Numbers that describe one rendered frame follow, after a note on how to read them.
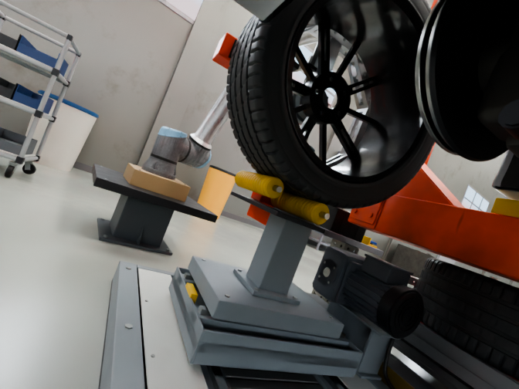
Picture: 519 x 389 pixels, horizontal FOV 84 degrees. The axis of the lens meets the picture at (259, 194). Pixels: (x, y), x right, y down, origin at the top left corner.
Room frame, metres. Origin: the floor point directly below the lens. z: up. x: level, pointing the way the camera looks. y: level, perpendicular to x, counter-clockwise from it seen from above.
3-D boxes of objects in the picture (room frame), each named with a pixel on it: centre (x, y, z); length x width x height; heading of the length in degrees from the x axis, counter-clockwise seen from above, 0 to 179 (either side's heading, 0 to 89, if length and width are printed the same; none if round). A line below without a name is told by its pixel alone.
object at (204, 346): (0.88, -0.14, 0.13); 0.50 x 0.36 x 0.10; 116
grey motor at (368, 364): (0.93, -0.46, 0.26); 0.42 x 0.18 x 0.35; 26
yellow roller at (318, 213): (0.87, -0.12, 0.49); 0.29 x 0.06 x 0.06; 26
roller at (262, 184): (0.88, 0.02, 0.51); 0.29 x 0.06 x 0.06; 26
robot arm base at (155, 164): (1.63, 0.58, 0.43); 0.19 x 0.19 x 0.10
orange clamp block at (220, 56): (0.88, 0.24, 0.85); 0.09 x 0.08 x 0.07; 116
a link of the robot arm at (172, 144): (1.64, 0.57, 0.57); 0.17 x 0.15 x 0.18; 143
